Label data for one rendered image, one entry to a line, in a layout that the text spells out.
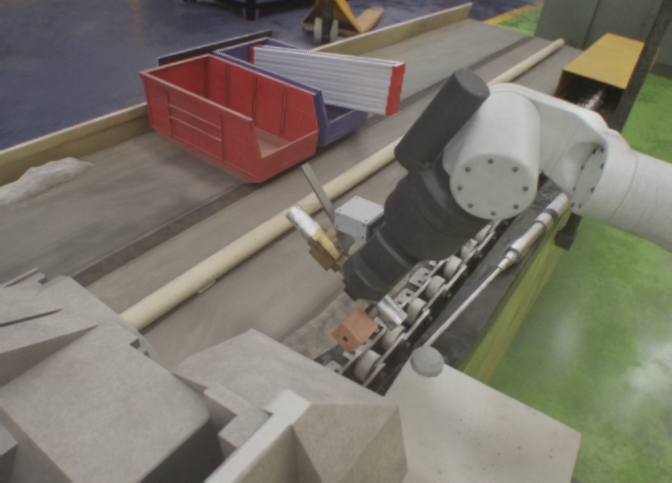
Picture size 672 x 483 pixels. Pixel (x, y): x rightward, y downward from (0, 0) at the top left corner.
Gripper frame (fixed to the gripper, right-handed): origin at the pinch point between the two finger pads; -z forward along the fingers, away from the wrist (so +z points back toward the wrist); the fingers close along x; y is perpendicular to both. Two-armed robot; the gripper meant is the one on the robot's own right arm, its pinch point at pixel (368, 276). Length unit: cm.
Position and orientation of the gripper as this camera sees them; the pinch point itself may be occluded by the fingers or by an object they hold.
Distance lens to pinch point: 59.5
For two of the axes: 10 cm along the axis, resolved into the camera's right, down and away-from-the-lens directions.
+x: -5.8, 4.4, -6.9
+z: 4.4, -5.4, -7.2
